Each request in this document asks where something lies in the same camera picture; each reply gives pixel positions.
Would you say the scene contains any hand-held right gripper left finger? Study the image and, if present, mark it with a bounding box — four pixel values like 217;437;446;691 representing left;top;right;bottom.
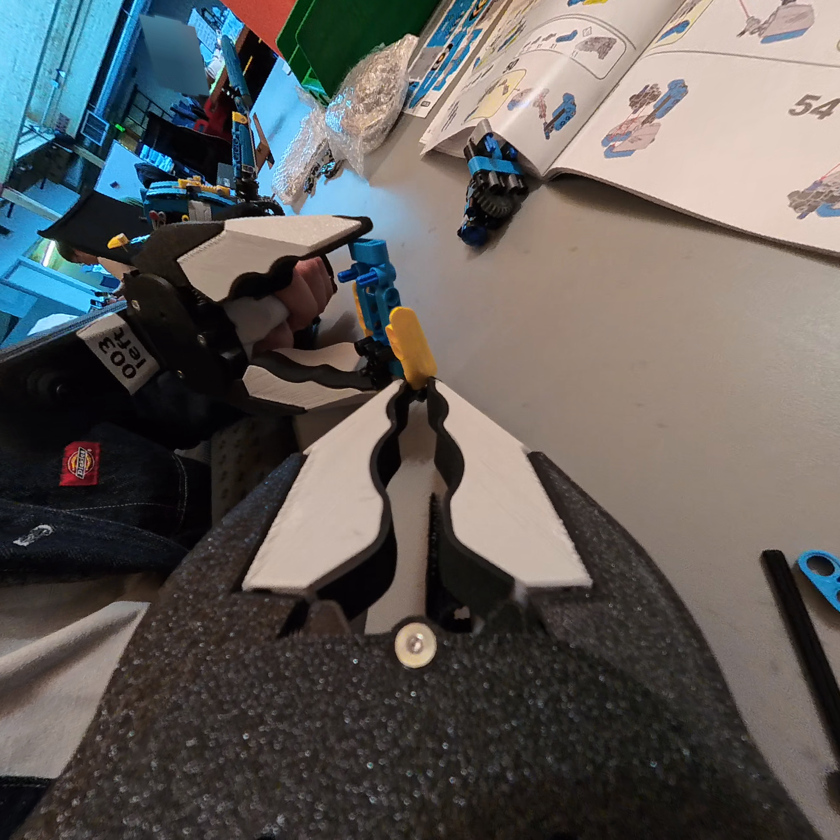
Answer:
241;381;408;621

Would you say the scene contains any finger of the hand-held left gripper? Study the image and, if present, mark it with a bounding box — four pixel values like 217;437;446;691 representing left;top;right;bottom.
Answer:
241;341;389;416
177;215;374;306

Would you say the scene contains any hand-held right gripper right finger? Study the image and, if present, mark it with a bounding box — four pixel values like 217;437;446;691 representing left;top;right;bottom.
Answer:
423;381;593;624

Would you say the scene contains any blue-yellow brick assembly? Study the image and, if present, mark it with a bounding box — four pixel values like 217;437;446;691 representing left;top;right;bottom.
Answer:
346;239;404;388

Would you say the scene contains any grey desk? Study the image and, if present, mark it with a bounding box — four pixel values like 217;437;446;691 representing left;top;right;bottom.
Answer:
289;59;840;840

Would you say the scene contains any person's left hand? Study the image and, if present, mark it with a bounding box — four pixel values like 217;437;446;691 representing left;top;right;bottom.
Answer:
236;256;339;357

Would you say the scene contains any black slanted board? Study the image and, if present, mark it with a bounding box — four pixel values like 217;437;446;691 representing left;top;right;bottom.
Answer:
38;190;155;260

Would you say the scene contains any clear plastic bag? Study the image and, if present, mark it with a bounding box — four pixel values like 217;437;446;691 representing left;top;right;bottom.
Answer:
272;33;421;201

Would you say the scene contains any green plastic bin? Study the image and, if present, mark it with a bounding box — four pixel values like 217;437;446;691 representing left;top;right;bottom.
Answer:
276;0;441;106

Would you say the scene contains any blue tracked toy assembly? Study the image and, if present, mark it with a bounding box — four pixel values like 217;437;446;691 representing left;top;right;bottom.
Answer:
458;128;529;247

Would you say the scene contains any orange plastic case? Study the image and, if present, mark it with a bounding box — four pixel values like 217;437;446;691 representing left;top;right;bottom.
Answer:
220;0;299;40

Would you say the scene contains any blue robot sticker sheet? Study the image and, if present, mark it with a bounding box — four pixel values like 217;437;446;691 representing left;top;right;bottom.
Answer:
403;0;519;119

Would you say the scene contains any person's white shirt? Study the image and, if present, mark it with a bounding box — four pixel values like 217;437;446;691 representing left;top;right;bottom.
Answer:
0;571;165;778

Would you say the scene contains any pile of small building pieces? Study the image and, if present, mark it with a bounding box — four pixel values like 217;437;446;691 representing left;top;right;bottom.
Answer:
761;548;840;782

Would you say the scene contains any open instruction booklet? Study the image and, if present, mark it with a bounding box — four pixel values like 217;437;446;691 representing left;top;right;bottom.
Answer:
420;0;840;257

